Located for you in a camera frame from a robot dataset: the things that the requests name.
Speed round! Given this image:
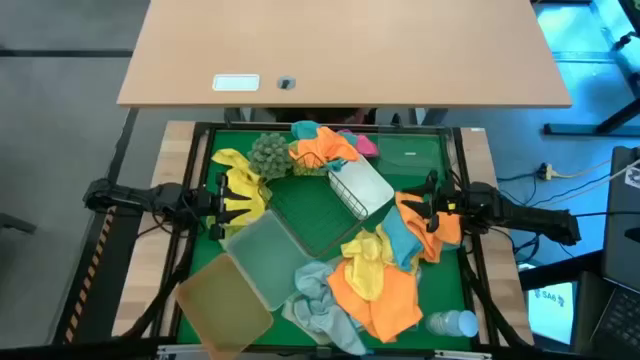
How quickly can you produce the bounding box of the clear plastic water bottle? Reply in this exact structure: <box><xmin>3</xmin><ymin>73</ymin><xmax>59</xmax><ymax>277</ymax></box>
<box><xmin>425</xmin><ymin>309</ymin><xmax>480</xmax><ymax>339</ymax></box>

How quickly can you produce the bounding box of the large green wire basket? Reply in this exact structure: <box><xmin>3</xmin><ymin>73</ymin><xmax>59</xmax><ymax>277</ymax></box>
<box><xmin>264</xmin><ymin>172</ymin><xmax>371</xmax><ymax>259</ymax></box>

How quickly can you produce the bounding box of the black sleeved cable bundle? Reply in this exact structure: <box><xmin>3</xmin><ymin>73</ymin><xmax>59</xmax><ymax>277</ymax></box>
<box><xmin>119</xmin><ymin>224</ymin><xmax>199</xmax><ymax>341</ymax></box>
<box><xmin>457</xmin><ymin>244</ymin><xmax>534</xmax><ymax>351</ymax></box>

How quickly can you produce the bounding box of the light grey-blue microfiber towel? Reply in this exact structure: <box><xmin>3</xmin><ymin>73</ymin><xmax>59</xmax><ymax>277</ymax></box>
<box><xmin>292</xmin><ymin>259</ymin><xmax>374</xmax><ymax>357</ymax></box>

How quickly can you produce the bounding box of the tan wooden desk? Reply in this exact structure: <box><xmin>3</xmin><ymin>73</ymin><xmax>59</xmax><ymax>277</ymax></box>
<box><xmin>116</xmin><ymin>0</ymin><xmax>574</xmax><ymax>110</ymax></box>

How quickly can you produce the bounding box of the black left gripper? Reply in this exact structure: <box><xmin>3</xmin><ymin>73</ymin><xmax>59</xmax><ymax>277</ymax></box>
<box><xmin>197</xmin><ymin>172</ymin><xmax>254</xmax><ymax>242</ymax></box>

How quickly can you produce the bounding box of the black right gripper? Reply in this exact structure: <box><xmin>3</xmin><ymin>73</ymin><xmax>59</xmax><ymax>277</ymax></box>
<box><xmin>401</xmin><ymin>169</ymin><xmax>472</xmax><ymax>234</ymax></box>

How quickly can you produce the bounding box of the silver aluminium rail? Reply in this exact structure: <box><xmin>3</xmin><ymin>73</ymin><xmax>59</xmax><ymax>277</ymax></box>
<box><xmin>157</xmin><ymin>347</ymin><xmax>494</xmax><ymax>360</ymax></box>

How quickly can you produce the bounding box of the black power cable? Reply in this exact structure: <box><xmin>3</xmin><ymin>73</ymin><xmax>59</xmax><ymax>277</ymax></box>
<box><xmin>494</xmin><ymin>169</ymin><xmax>614</xmax><ymax>209</ymax></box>

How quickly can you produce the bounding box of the white rectangular desk plate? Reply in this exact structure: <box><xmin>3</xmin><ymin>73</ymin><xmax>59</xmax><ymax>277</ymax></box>
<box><xmin>211</xmin><ymin>73</ymin><xmax>262</xmax><ymax>93</ymax></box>

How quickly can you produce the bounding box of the small wire basket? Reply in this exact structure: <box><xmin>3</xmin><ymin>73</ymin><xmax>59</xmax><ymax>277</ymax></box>
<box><xmin>288</xmin><ymin>149</ymin><xmax>332</xmax><ymax>177</ymax></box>

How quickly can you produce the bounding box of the black desk foot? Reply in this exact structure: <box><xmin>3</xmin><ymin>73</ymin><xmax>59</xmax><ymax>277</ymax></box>
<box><xmin>543</xmin><ymin>97</ymin><xmax>640</xmax><ymax>137</ymax></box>

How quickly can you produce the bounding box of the pink microfiber towel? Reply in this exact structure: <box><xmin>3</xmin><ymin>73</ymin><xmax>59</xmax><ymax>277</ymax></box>
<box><xmin>338</xmin><ymin>128</ymin><xmax>380</xmax><ymax>159</ymax></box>

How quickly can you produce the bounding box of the frosted translucent plastic bin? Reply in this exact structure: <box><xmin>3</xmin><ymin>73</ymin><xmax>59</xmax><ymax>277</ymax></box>
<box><xmin>224</xmin><ymin>209</ymin><xmax>316</xmax><ymax>312</ymax></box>

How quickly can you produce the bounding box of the orange black hazard tape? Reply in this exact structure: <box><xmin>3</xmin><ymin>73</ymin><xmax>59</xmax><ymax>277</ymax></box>
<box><xmin>63</xmin><ymin>205</ymin><xmax>115</xmax><ymax>346</ymax></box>

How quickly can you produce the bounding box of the dark grey furniture foot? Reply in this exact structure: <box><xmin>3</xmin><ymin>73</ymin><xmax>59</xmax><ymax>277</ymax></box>
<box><xmin>0</xmin><ymin>212</ymin><xmax>39</xmax><ymax>235</ymax></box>

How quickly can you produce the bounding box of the black laptop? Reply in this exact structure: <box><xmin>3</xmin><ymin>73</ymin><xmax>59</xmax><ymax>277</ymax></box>
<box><xmin>589</xmin><ymin>144</ymin><xmax>640</xmax><ymax>359</ymax></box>

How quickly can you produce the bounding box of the yellow power plug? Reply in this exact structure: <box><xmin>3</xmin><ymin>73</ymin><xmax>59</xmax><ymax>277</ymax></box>
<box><xmin>536</xmin><ymin>162</ymin><xmax>560</xmax><ymax>182</ymax></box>

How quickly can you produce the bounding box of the green bumpy chenille mitt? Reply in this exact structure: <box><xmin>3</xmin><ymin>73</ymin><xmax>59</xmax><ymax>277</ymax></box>
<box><xmin>247</xmin><ymin>132</ymin><xmax>294</xmax><ymax>181</ymax></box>

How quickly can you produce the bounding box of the green table mat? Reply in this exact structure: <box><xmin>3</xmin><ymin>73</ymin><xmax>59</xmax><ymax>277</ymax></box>
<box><xmin>177</xmin><ymin>128</ymin><xmax>475</xmax><ymax>351</ymax></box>

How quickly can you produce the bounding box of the white cable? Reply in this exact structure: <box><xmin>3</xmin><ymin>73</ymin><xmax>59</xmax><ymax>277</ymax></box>
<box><xmin>569</xmin><ymin>158</ymin><xmax>640</xmax><ymax>197</ymax></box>

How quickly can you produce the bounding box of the white printed sign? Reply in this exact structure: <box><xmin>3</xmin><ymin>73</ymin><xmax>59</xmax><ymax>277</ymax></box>
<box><xmin>527</xmin><ymin>281</ymin><xmax>577</xmax><ymax>347</ymax></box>

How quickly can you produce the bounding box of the yellow cable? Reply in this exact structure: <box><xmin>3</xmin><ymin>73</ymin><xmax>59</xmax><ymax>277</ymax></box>
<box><xmin>554</xmin><ymin>158</ymin><xmax>614</xmax><ymax>180</ymax></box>

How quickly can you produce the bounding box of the orange microfiber towel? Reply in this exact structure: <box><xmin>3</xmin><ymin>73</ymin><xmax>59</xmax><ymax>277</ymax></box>
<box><xmin>327</xmin><ymin>259</ymin><xmax>425</xmax><ymax>345</ymax></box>
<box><xmin>294</xmin><ymin>126</ymin><xmax>361</xmax><ymax>170</ymax></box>
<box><xmin>394</xmin><ymin>192</ymin><xmax>464</xmax><ymax>265</ymax></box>

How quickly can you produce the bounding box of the tan translucent plastic bin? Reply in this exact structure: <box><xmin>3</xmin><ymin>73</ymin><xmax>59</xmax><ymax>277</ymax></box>
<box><xmin>174</xmin><ymin>252</ymin><xmax>275</xmax><ymax>360</ymax></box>

